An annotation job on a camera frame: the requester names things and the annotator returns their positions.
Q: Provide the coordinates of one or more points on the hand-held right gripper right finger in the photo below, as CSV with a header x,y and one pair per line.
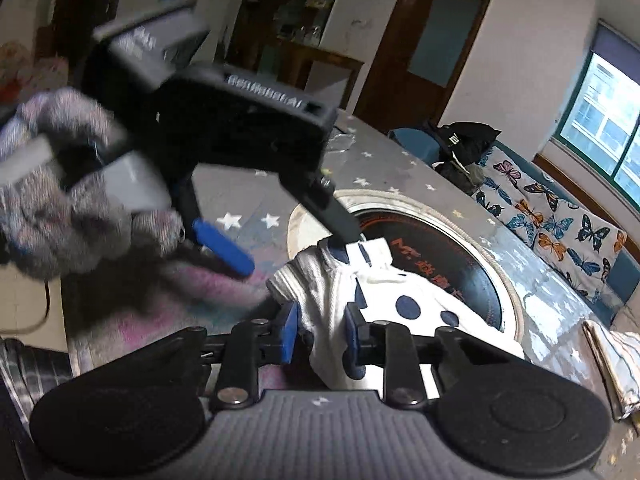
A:
x,y
351,335

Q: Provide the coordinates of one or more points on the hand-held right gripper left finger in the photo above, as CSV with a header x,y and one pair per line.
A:
x,y
289,332

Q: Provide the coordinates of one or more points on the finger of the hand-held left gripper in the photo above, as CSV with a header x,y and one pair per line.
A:
x,y
225,247
325,205

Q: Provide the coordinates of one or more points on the white polka dot pants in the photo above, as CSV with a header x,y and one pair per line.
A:
x,y
415,320

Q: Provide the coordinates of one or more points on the pile of dark clothes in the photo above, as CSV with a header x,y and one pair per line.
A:
x,y
465,140

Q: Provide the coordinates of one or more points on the person's left hand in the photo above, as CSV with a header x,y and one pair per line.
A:
x,y
45,220

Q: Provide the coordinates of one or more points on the grey star-print tablecloth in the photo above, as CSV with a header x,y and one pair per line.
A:
x,y
390,175

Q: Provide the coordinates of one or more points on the dark wooden side table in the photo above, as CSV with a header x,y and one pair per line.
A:
x,y
330,60

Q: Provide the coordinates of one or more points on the round black induction cooker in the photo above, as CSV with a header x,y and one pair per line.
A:
x,y
440,250

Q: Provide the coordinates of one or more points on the white cabinet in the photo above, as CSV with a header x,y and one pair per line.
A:
x,y
220,0

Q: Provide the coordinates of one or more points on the dark wooden display cabinet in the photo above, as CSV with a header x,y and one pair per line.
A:
x,y
280,0

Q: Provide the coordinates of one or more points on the dark wooden door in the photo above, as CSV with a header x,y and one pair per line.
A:
x,y
395,60

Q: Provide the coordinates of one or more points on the butterfly print pillow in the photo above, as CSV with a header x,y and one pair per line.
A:
x,y
585,245
515,195

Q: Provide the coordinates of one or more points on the person's plaid clothing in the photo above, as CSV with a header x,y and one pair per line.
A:
x,y
30,370

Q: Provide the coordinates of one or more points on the striped folded blanket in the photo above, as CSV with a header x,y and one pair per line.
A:
x,y
620,360

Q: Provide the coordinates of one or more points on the blue sofa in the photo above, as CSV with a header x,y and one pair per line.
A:
x,y
627,272

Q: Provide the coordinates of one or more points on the green-framed window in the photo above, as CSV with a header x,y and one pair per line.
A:
x,y
605,120

